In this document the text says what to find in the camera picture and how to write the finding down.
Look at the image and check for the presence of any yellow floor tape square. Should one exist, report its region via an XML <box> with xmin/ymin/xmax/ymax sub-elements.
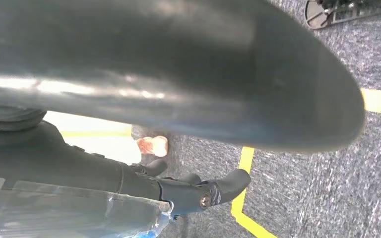
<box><xmin>231</xmin><ymin>88</ymin><xmax>381</xmax><ymax>238</ymax></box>

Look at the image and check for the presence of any black robot foot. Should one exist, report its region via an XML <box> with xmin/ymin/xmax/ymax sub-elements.
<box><xmin>305</xmin><ymin>0</ymin><xmax>381</xmax><ymax>30</ymax></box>

